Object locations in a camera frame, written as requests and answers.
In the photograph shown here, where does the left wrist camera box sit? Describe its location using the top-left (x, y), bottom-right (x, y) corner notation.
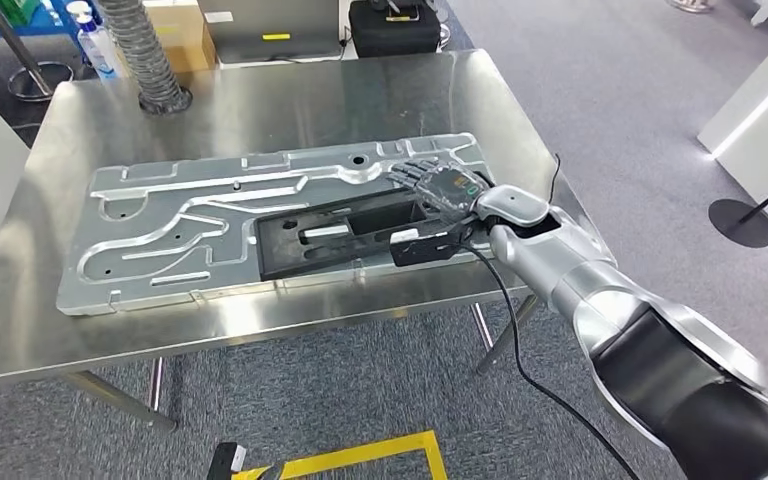
top-left (206, 441), bottom-right (248, 480)

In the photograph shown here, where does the black stanchion post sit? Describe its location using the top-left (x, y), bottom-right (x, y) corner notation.
top-left (708, 165), bottom-right (768, 250)

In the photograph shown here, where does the black equipment case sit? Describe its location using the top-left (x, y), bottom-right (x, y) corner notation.
top-left (348, 0), bottom-right (443, 60)

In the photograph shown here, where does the white display pedestal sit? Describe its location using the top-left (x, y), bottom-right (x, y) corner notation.
top-left (697, 9), bottom-right (768, 256)

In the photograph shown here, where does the aluminium jig plate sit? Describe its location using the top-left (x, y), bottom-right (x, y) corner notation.
top-left (55, 132), bottom-right (511, 318)

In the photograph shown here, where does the stainless steel workbench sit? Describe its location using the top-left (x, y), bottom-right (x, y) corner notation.
top-left (0, 48), bottom-right (618, 433)

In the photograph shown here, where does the grey ribbed flexible duct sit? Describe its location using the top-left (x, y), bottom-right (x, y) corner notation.
top-left (95, 0), bottom-right (194, 116)

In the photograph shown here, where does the cardboard box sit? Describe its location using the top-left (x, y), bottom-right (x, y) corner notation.
top-left (142, 0), bottom-right (217, 74)

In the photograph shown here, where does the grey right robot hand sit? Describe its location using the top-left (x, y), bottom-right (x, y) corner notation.
top-left (387, 157), bottom-right (493, 224)

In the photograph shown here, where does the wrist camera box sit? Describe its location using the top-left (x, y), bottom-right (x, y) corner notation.
top-left (389, 221), bottom-right (476, 270)
top-left (206, 441), bottom-right (248, 480)

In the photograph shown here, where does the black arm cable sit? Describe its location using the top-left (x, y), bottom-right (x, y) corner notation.
top-left (460, 241), bottom-right (644, 480)

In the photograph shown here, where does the clear plastic bottle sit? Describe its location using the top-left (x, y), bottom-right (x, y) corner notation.
top-left (67, 1), bottom-right (127, 83)

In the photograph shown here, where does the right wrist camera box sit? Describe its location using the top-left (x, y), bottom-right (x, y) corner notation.
top-left (389, 221), bottom-right (476, 270)

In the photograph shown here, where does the black plastic panel part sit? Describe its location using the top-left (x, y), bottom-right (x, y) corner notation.
top-left (253, 187), bottom-right (498, 283)

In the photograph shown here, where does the silver stanchion post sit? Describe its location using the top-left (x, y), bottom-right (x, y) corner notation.
top-left (0, 0), bottom-right (76, 103)

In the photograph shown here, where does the person's foot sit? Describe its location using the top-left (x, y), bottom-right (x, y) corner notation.
top-left (665, 0), bottom-right (717, 15)

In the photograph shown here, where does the grey equipment case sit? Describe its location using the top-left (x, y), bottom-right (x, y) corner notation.
top-left (197, 0), bottom-right (359, 69)

